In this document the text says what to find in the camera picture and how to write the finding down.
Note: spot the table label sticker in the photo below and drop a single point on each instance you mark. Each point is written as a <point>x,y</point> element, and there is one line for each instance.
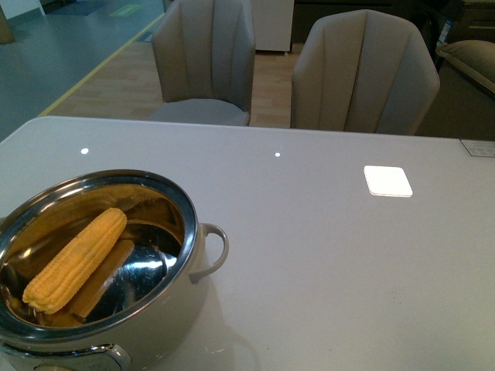
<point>484,149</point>

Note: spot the yellow corn cob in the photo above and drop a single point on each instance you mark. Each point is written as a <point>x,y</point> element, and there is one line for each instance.
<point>59,281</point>

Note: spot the left beige upholstered chair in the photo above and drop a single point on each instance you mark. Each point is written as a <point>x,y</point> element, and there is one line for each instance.
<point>204,54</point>

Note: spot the white cabinet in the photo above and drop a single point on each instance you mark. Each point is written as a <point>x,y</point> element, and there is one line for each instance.
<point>273,24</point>

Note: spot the beige upholstered chair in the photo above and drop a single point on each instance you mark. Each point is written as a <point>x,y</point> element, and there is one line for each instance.
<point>363,71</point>
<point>204,54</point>

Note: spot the right beige upholstered chair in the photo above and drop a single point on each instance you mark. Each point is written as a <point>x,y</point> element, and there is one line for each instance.
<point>363,71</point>

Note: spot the beige sofa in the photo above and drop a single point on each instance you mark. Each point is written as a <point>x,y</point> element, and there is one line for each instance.
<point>473,58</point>

